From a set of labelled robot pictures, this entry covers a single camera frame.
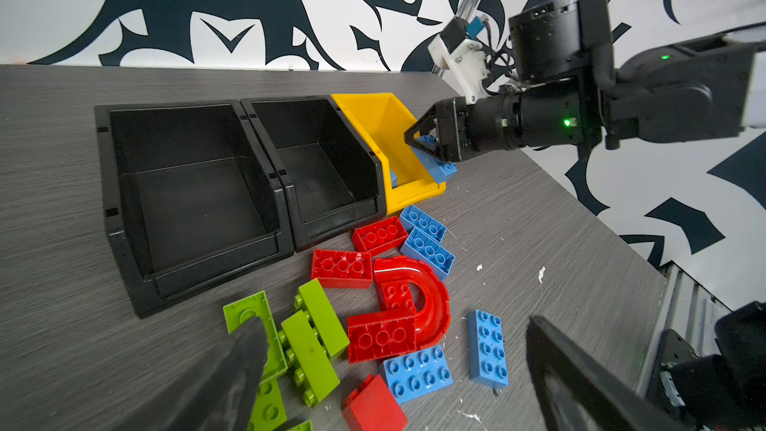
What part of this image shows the red arch lego piece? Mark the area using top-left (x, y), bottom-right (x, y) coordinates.
top-left (347, 255), bottom-right (451, 364)

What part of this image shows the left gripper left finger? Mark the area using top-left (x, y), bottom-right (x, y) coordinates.
top-left (115, 317), bottom-right (268, 430)

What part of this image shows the red lego brick left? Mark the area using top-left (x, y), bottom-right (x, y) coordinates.
top-left (311, 249), bottom-right (373, 289)

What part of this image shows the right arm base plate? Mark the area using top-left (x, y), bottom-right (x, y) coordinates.
top-left (646, 329), bottom-right (721, 428)

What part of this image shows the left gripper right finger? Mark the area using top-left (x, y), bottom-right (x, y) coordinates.
top-left (526, 315), bottom-right (683, 430)

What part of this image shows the red lego brick top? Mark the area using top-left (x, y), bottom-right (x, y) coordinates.
top-left (352, 215), bottom-right (409, 257)

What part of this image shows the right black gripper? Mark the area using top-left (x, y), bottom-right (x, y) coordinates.
top-left (404, 97), bottom-right (477, 162)

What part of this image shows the green lego plate lower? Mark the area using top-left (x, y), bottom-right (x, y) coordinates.
top-left (247, 378), bottom-right (287, 431)

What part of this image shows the blue lego long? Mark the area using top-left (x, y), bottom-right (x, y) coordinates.
top-left (469, 309), bottom-right (509, 388)

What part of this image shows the left black bin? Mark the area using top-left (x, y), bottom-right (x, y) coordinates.
top-left (95, 100), bottom-right (295, 317)

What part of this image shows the green lego brick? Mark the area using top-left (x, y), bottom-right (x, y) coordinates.
top-left (278, 310), bottom-right (340, 407)
top-left (293, 279), bottom-right (350, 357)

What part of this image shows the green flat lego plate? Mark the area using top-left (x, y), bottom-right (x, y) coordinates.
top-left (222, 290), bottom-right (289, 384)

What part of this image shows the middle black bin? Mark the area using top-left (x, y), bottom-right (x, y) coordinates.
top-left (241, 95), bottom-right (386, 249)

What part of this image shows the black bin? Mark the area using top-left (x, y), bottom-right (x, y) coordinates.
top-left (95, 100), bottom-right (295, 317)
top-left (241, 95), bottom-right (386, 249)

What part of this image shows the green lego brick upper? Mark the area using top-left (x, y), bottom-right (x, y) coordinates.
top-left (293, 279), bottom-right (350, 357)

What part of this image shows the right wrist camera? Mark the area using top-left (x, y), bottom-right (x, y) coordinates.
top-left (427, 16), bottom-right (490, 106)

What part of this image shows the green lego brick right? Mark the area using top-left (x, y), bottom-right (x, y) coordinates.
top-left (278, 310), bottom-right (340, 407)

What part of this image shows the yellow bin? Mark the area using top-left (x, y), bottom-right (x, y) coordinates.
top-left (332, 93), bottom-right (447, 215)

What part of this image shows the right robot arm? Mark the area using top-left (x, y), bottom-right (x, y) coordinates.
top-left (404, 0), bottom-right (765, 162)

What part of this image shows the small red lego brick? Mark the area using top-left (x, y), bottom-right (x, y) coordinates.
top-left (342, 374), bottom-right (409, 431)

